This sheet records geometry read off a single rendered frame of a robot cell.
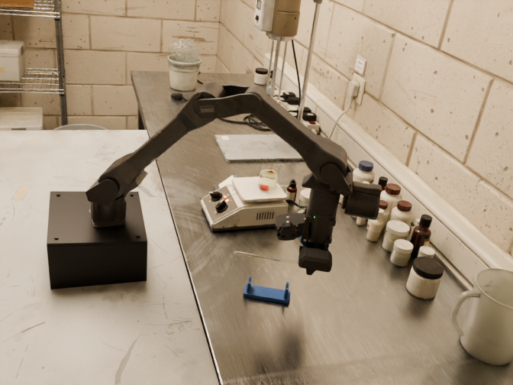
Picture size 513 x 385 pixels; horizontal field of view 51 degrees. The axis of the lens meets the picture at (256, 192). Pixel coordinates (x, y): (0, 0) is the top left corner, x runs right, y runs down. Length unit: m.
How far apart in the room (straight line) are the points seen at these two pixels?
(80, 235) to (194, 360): 0.34
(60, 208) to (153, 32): 2.62
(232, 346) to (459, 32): 0.93
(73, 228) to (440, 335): 0.78
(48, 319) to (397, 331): 0.69
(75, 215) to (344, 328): 0.61
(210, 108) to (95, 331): 0.47
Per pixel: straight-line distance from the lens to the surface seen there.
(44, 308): 1.14
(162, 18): 3.72
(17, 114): 3.64
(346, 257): 1.34
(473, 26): 1.42
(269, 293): 1.16
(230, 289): 1.17
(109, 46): 3.73
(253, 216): 1.35
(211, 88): 0.97
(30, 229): 1.37
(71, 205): 1.22
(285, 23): 1.67
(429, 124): 1.53
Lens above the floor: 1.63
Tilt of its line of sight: 28 degrees down
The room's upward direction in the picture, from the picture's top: 7 degrees clockwise
